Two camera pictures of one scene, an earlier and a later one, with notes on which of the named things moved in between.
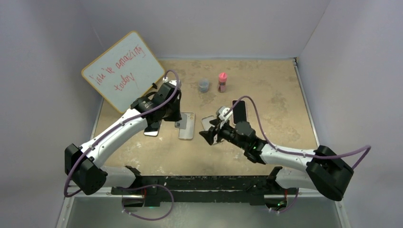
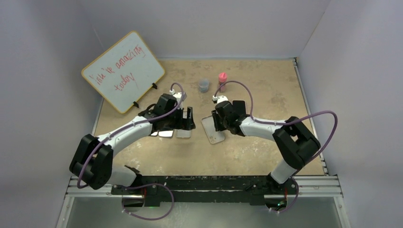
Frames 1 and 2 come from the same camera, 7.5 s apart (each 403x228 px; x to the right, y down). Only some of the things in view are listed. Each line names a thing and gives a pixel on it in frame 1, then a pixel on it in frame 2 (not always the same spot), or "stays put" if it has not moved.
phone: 239,112 stays put
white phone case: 188,133 stays put
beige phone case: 207,125 stays put
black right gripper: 208,135 -> 216,117
